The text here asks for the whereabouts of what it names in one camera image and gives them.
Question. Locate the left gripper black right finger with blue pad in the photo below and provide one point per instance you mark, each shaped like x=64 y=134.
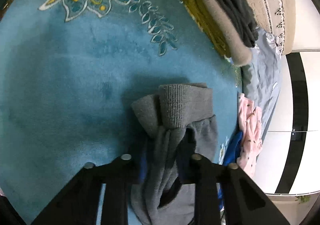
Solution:
x=244 y=201

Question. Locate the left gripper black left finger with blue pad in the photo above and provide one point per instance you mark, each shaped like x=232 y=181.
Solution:
x=98 y=194

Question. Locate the grey sweatshirt gold print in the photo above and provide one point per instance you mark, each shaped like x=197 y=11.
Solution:
x=179 y=121

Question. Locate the dark blue garment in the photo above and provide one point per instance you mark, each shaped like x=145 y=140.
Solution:
x=230 y=151

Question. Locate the white black sliding wardrobe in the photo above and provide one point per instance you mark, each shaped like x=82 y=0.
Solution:
x=289 y=162

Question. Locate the green plant on wardrobe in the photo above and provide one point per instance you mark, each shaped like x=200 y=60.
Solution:
x=303 y=199

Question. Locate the pink fleece pyjama garment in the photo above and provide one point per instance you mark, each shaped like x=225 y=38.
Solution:
x=249 y=118

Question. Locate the grey floral quilt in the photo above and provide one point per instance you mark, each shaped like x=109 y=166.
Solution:
x=261 y=78

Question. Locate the blue floral bed blanket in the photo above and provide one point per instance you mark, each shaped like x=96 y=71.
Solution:
x=70 y=70

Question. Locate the folded mustard yellow garment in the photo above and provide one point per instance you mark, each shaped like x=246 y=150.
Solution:
x=200 y=14

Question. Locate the folded beige garment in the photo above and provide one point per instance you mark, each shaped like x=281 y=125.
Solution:
x=240 y=54

